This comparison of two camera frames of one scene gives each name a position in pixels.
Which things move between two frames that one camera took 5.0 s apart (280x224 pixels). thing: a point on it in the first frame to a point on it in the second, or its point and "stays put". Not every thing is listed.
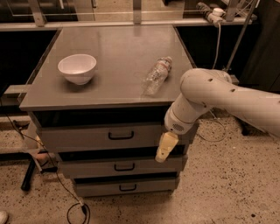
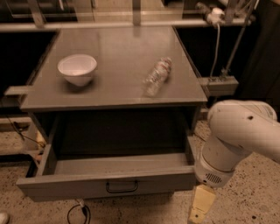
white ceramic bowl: [77, 68] stays put
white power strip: [216, 17] stays put
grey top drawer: [99, 135] to [73, 176]
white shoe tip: [3, 217] stays put
